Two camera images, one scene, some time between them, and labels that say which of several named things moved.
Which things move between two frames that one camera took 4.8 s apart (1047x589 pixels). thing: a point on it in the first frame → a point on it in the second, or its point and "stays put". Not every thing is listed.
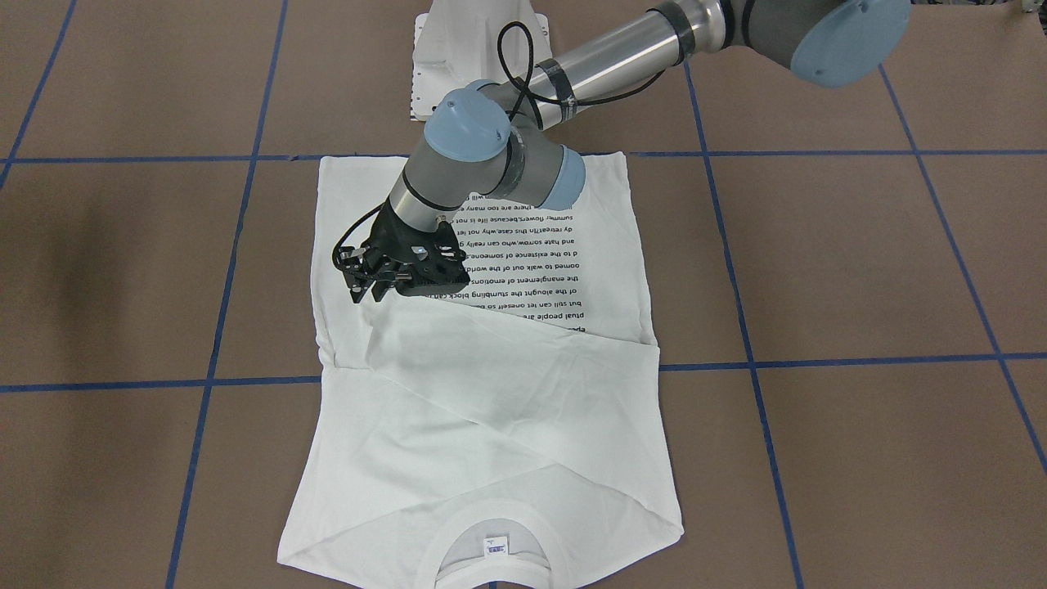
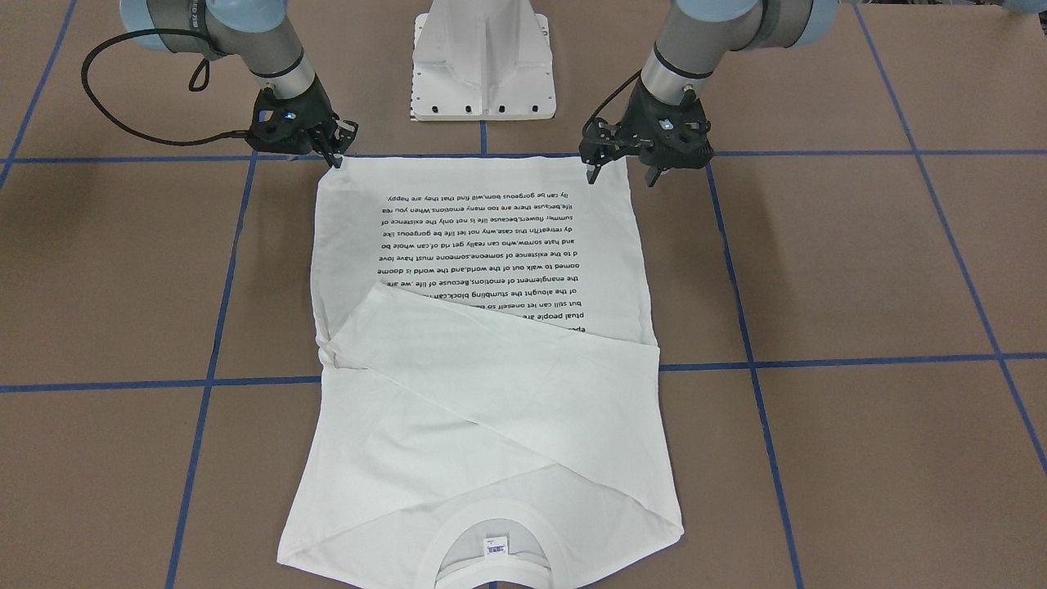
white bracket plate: x=457 y=42 stays put
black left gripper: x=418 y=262 → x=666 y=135
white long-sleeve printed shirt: x=506 y=436 stays put
